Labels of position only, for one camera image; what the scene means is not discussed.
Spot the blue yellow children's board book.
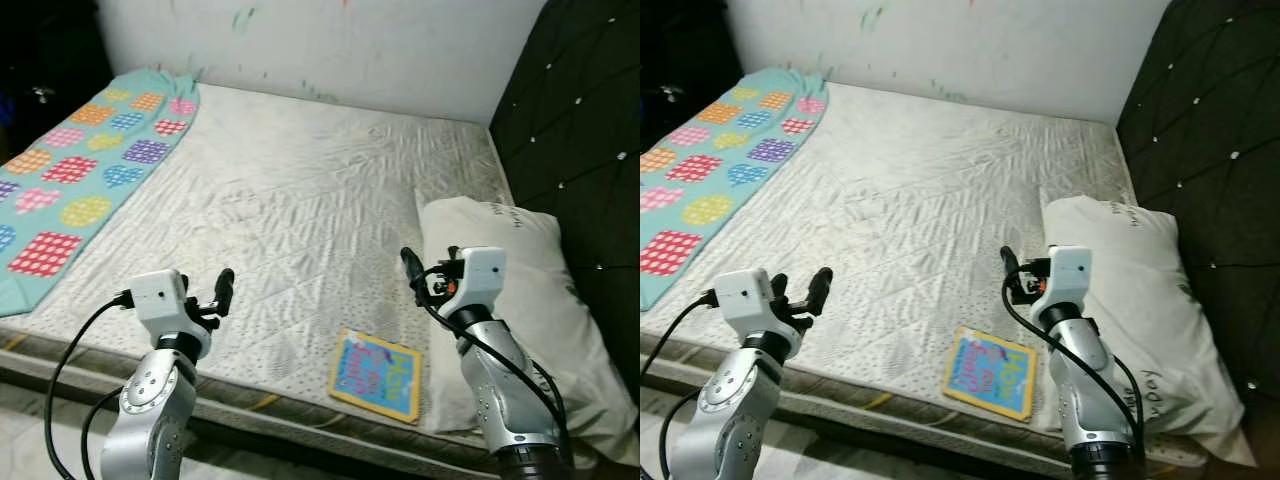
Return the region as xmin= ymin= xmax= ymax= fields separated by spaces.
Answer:
xmin=943 ymin=325 xmax=1036 ymax=421
xmin=329 ymin=328 xmax=423 ymax=425

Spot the grey quilted mattress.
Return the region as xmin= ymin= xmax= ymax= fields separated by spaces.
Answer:
xmin=640 ymin=82 xmax=1261 ymax=471
xmin=0 ymin=82 xmax=641 ymax=476

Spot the beige pillow with print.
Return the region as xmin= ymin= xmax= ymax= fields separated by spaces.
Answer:
xmin=415 ymin=197 xmax=639 ymax=463
xmin=1040 ymin=195 xmax=1246 ymax=439

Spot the teal blanket with colourful shapes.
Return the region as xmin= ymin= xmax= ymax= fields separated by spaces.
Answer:
xmin=640 ymin=66 xmax=829 ymax=311
xmin=0 ymin=68 xmax=201 ymax=318

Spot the black tufted headboard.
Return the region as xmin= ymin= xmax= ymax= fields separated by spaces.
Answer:
xmin=1115 ymin=0 xmax=1280 ymax=461
xmin=488 ymin=0 xmax=641 ymax=401

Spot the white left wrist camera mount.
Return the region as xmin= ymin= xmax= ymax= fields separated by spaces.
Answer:
xmin=715 ymin=268 xmax=781 ymax=336
xmin=130 ymin=270 xmax=191 ymax=336

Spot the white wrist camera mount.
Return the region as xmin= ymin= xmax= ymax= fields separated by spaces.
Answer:
xmin=130 ymin=270 xmax=191 ymax=336
xmin=455 ymin=247 xmax=506 ymax=316
xmin=715 ymin=268 xmax=781 ymax=336
xmin=1040 ymin=245 xmax=1093 ymax=311

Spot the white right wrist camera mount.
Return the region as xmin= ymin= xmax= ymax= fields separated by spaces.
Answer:
xmin=1040 ymin=245 xmax=1093 ymax=311
xmin=455 ymin=247 xmax=506 ymax=316

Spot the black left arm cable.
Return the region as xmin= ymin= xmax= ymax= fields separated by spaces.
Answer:
xmin=45 ymin=292 xmax=136 ymax=480
xmin=640 ymin=290 xmax=721 ymax=480

